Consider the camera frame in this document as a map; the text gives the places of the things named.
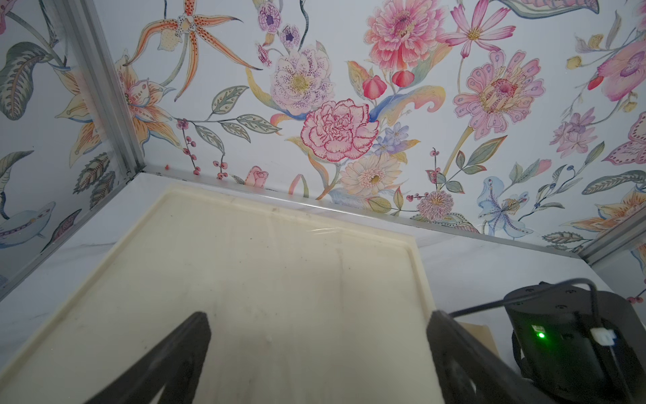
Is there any left aluminium corner post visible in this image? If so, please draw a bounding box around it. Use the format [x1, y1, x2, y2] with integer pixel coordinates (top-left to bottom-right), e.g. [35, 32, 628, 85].
[51, 1, 146, 178]

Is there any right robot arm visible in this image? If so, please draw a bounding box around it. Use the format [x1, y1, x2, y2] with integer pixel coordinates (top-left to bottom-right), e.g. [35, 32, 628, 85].
[506, 282, 645, 403]

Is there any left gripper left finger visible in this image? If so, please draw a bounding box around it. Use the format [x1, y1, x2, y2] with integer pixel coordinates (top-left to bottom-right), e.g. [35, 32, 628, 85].
[88, 311, 211, 403]

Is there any cream drawer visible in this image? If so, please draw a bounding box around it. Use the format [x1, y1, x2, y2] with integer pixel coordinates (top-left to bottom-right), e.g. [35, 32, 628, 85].
[459, 322, 500, 357]

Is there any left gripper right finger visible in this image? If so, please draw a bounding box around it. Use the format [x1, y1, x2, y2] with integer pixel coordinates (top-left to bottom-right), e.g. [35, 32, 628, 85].
[427, 311, 553, 403]

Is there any cream drawer cabinet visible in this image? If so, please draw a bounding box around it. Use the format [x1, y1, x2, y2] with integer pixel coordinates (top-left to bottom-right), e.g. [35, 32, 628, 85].
[1, 187, 442, 403]

